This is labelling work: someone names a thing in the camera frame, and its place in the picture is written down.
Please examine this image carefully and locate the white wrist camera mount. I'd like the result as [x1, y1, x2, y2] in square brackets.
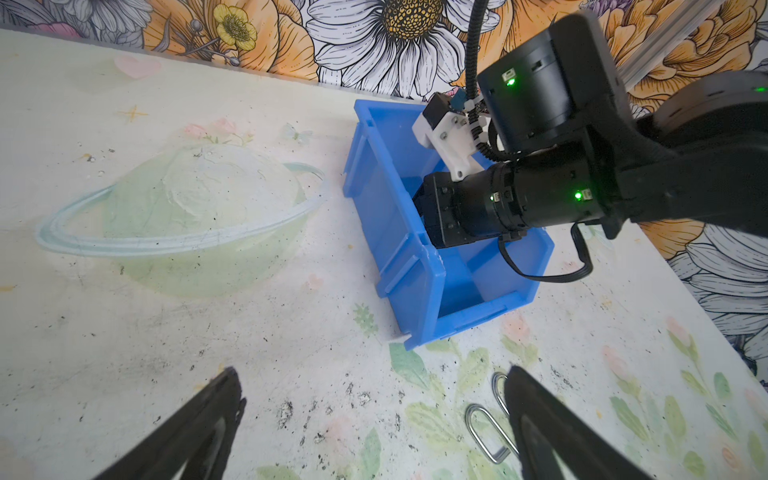
[412, 93, 483, 182]

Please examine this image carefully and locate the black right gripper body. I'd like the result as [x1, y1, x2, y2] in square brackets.
[413, 163, 530, 249]

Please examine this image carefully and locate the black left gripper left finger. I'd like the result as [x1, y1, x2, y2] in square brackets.
[97, 367, 247, 479]

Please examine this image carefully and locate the blue plastic bin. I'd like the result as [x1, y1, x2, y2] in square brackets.
[343, 100, 539, 350]

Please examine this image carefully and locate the silver metal clip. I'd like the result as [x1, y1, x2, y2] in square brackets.
[464, 372, 519, 465]

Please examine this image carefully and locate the thin black cable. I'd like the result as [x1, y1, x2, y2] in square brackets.
[497, 221, 595, 284]

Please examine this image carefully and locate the aluminium corner post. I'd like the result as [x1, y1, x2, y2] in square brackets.
[618, 0, 724, 92]

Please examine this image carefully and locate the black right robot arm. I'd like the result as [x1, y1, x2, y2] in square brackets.
[413, 13, 767, 248]

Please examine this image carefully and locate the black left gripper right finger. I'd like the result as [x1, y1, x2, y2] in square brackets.
[504, 366, 649, 479]

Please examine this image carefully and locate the black corrugated cable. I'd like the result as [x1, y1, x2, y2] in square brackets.
[464, 0, 520, 163]

